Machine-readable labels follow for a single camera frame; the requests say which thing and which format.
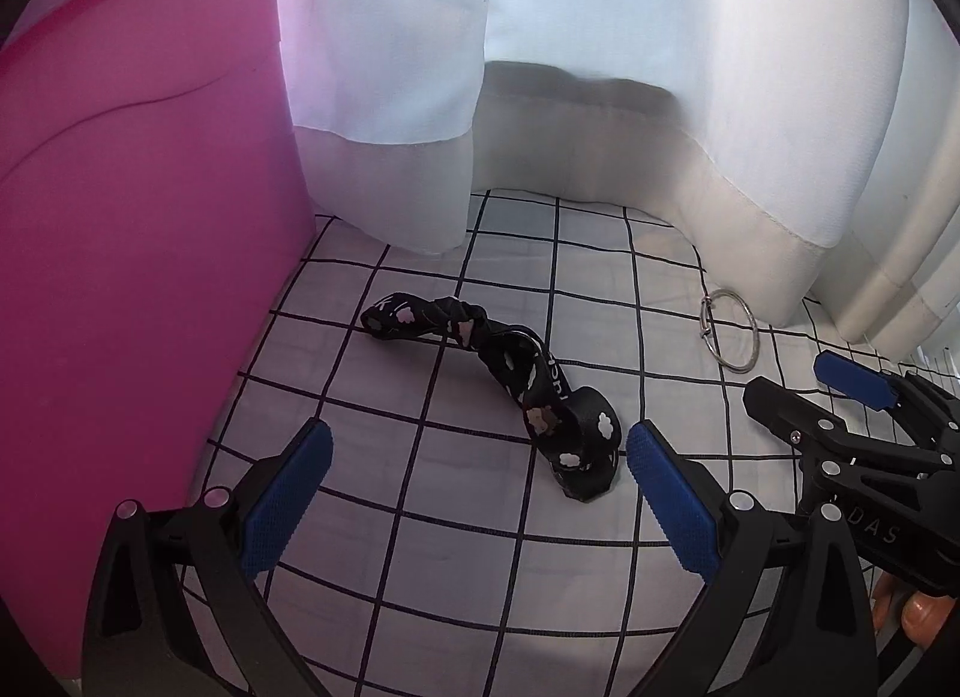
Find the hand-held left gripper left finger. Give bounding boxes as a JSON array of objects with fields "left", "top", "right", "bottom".
[{"left": 81, "top": 419, "right": 335, "bottom": 697}]

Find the white black grid cloth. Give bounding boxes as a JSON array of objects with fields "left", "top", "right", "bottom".
[{"left": 71, "top": 190, "right": 960, "bottom": 697}]

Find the person's right hand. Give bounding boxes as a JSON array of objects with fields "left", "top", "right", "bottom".
[{"left": 870, "top": 573, "right": 950, "bottom": 649}]

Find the small silver ring with clasp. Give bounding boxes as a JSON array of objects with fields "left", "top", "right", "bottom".
[{"left": 700, "top": 289, "right": 762, "bottom": 373}]

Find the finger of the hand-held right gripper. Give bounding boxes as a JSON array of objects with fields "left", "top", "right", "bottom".
[
  {"left": 742, "top": 376, "right": 955, "bottom": 474},
  {"left": 814, "top": 350, "right": 960, "bottom": 437}
]

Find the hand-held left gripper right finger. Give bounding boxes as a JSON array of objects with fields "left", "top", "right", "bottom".
[{"left": 626, "top": 419, "right": 880, "bottom": 697}]

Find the pink plastic tub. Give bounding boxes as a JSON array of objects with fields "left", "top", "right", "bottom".
[{"left": 0, "top": 0, "right": 316, "bottom": 683}]

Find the cream pleated curtain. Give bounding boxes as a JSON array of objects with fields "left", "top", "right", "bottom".
[{"left": 480, "top": 0, "right": 960, "bottom": 368}]

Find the black printed fabric strap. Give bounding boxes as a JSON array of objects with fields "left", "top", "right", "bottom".
[{"left": 360, "top": 294, "right": 623, "bottom": 503}]

